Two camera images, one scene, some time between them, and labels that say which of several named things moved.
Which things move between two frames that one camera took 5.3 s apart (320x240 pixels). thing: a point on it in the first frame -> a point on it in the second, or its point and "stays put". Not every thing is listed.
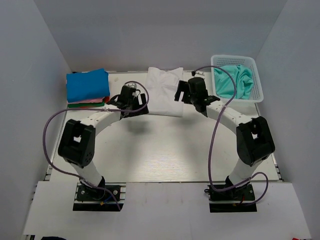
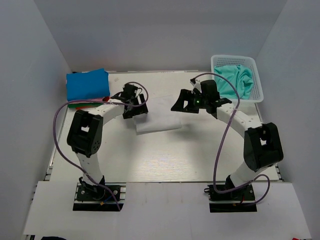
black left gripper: x=144 y=110 stays put
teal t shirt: x=224 y=85 stays put
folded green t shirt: x=85 y=105 stays put
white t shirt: x=161 y=87 -> x=162 y=115
